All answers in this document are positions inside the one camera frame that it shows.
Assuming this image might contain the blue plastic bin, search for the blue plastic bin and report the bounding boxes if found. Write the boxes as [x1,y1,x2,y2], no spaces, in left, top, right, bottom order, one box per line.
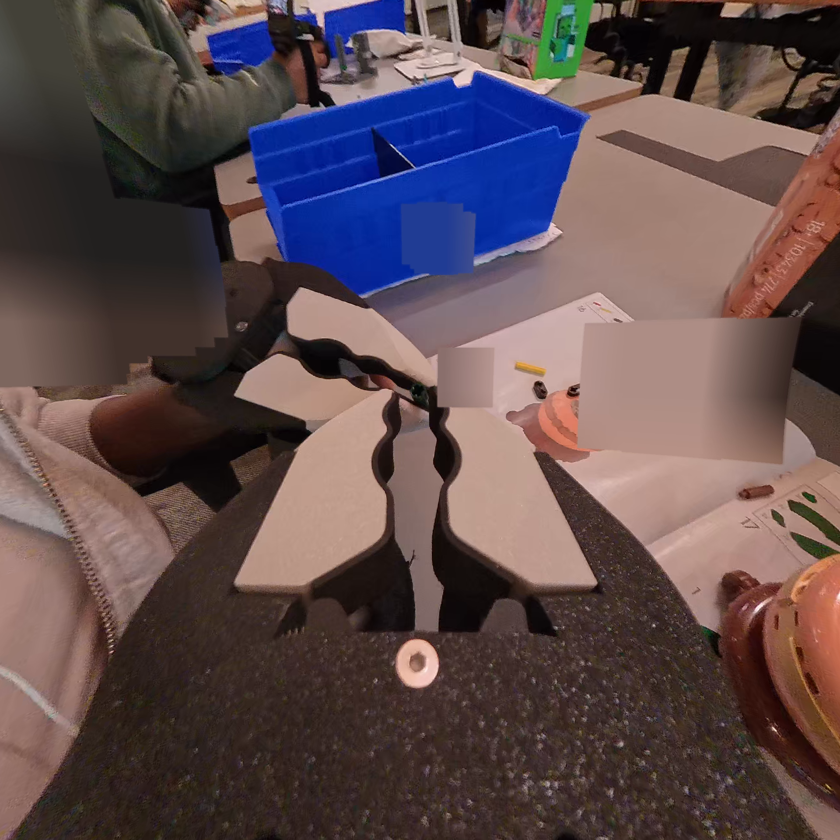
[323,0,408,42]
[248,70,590,298]
[206,18,324,74]

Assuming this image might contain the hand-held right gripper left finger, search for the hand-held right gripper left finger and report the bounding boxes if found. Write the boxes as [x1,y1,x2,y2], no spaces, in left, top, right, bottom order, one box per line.
[233,392,404,597]

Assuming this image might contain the person's left forearm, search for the person's left forearm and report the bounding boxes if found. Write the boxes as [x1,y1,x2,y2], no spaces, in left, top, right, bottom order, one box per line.
[0,387,129,475]

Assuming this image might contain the person's left hand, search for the person's left hand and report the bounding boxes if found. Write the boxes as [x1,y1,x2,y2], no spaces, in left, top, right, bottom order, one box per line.
[91,384,263,477]

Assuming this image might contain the grey desk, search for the grey desk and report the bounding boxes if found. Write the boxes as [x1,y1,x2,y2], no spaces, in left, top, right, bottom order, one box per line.
[213,94,840,460]

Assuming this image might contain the white stand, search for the white stand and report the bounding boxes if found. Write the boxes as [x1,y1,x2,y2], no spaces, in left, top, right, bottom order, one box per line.
[394,0,468,74]

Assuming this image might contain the white paper sheet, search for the white paper sheet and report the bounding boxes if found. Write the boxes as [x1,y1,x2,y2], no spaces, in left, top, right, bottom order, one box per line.
[474,223,564,266]

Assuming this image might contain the orange and black toy box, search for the orange and black toy box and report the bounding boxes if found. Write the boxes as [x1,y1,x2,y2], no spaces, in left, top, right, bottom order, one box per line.
[722,105,840,395]

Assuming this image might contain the dark furniture legs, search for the dark furniture legs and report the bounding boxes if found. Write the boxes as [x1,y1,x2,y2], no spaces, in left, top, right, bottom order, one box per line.
[594,0,840,129]

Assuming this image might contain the person's grey zip hoodie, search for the person's grey zip hoodie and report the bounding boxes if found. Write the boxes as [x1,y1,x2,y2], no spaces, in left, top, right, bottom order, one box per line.
[0,394,175,815]

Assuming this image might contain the pink round brick piece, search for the pink round brick piece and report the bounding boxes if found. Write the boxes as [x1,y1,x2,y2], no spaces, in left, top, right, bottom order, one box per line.
[507,386,595,454]

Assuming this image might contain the white instruction booklet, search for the white instruction booklet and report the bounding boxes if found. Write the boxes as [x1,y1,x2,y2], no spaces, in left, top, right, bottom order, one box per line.
[400,292,840,634]

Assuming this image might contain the neighbouring grey table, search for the neighbouring grey table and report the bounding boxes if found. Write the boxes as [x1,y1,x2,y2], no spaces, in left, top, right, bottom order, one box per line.
[315,33,644,112]

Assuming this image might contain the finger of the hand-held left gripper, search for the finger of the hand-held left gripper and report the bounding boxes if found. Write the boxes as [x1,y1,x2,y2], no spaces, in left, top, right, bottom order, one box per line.
[285,287,439,401]
[233,353,395,422]

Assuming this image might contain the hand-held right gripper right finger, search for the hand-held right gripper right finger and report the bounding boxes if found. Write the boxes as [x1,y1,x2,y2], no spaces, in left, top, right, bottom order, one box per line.
[428,407,601,597]

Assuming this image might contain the pink and brown pot model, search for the pink and brown pot model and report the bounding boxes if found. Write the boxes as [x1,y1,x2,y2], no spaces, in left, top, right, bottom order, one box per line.
[718,554,840,808]

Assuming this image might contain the green printed toy box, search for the green printed toy box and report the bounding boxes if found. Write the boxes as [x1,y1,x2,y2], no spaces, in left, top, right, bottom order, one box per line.
[497,0,595,81]

